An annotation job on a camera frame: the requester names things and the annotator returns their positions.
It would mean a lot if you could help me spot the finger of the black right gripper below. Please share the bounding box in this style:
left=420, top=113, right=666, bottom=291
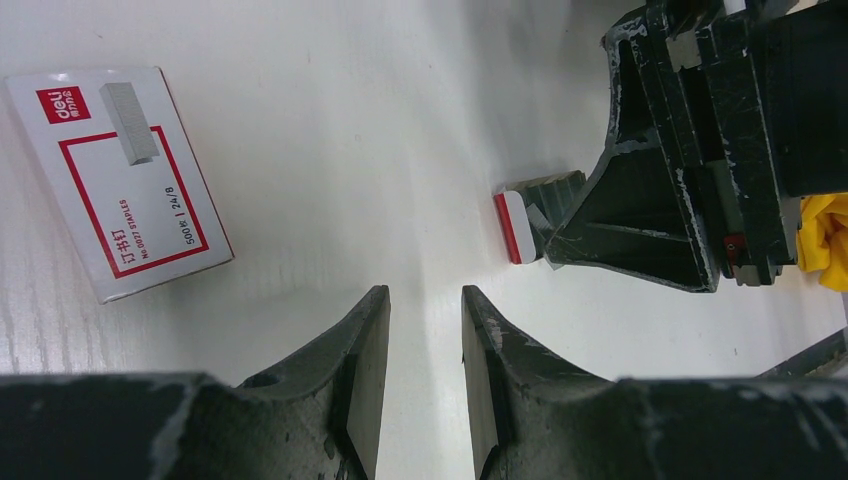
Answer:
left=545, top=16, right=719, bottom=293

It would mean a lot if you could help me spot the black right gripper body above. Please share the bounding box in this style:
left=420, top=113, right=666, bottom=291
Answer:
left=646, top=1, right=847, bottom=286

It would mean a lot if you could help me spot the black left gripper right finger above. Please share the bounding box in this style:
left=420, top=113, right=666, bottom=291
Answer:
left=462, top=285, right=847, bottom=479

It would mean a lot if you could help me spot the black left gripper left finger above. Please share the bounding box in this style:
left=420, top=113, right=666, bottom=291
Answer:
left=1, top=285, right=391, bottom=479

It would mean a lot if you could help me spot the staple box with staples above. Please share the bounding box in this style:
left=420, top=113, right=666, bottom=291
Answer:
left=493, top=170, right=586, bottom=270

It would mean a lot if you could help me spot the red white staple box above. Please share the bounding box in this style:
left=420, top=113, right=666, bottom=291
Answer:
left=4, top=67, right=234, bottom=304

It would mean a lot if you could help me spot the yellow crumpled cloth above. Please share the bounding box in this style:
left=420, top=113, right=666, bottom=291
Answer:
left=796, top=193, right=847, bottom=293

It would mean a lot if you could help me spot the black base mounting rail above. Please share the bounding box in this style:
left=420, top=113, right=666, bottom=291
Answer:
left=758, top=328, right=847, bottom=380

